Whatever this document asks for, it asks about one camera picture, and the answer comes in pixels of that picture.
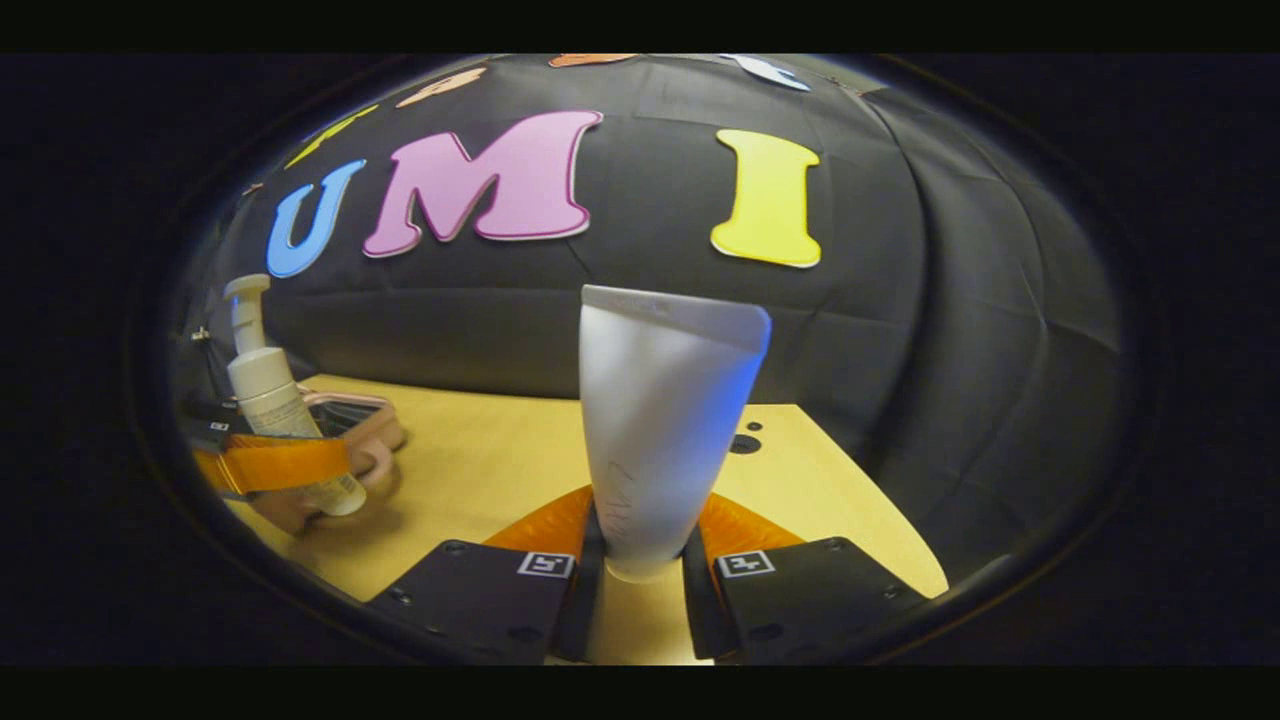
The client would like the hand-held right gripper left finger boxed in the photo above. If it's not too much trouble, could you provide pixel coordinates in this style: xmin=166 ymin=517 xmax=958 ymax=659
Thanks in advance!
xmin=365 ymin=485 xmax=607 ymax=664

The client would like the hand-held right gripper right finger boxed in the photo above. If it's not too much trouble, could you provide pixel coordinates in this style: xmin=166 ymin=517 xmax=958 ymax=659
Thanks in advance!
xmin=682 ymin=492 xmax=927 ymax=665

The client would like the white pump bottle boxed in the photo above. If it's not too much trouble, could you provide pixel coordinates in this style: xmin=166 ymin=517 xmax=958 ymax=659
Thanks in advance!
xmin=222 ymin=274 xmax=369 ymax=518

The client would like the pink suitcase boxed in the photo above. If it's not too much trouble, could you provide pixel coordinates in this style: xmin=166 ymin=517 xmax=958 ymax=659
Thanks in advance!
xmin=245 ymin=390 xmax=408 ymax=536

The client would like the white squeeze tube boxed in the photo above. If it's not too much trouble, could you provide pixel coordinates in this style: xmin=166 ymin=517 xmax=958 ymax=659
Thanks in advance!
xmin=578 ymin=284 xmax=773 ymax=584

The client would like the black backdrop cloth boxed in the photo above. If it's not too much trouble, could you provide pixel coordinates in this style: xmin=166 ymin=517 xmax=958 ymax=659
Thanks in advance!
xmin=170 ymin=55 xmax=1131 ymax=591

